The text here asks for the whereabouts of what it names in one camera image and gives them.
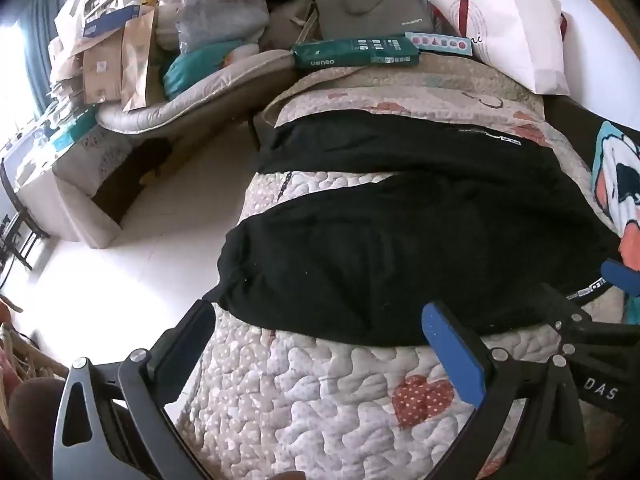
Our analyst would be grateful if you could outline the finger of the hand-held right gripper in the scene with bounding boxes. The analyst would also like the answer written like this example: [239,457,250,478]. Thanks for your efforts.
[539,283,640,361]
[601,259,640,298]

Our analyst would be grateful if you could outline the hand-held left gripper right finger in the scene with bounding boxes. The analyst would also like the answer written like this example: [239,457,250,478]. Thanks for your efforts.
[421,301,587,480]

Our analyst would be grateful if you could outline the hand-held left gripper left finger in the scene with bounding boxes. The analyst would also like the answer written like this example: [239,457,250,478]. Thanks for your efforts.
[52,299,217,480]

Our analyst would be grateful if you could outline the black pants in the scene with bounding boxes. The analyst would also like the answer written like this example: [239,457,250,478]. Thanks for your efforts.
[209,110,621,348]

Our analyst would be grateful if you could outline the cartoon printed blanket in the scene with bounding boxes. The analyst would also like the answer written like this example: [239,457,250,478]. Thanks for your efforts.
[542,94,640,326]

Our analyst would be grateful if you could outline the quilted heart print bedspread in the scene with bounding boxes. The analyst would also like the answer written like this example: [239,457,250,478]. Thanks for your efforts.
[172,62,626,480]

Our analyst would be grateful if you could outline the person's leg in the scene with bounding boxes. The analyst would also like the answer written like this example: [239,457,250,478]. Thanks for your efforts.
[7,379,68,461]

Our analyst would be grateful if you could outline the black chair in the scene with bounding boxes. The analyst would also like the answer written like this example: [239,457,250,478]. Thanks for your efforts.
[0,157,51,271]

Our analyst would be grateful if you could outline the beige padded cushion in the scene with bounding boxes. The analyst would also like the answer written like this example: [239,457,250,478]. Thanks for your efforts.
[96,50,301,136]

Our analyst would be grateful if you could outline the teal cloth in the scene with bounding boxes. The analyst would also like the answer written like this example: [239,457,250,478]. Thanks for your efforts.
[162,40,241,101]

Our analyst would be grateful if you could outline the white paper bag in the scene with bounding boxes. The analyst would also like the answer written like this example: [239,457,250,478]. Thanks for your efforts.
[429,0,571,96]

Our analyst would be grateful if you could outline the cardboard box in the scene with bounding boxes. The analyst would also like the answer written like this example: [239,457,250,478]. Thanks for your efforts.
[82,35,126,106]

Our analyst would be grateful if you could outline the brown paper bag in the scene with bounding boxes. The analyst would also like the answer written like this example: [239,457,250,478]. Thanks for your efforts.
[121,10,157,113]

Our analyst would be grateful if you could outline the light blue flat box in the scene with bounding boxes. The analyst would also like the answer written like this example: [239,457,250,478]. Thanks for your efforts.
[405,31,473,56]

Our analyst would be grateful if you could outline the blue curtain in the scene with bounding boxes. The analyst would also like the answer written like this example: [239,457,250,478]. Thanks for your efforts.
[20,0,57,117]

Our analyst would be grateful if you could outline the blue and white box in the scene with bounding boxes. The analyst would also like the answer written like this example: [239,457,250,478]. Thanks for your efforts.
[82,5,141,38]

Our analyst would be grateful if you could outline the stack of plastic-wrapped bedding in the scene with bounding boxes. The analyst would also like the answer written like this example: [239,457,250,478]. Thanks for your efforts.
[155,0,271,53]

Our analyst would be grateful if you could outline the grey laptop bag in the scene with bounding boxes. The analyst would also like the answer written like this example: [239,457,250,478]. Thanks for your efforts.
[315,0,430,41]

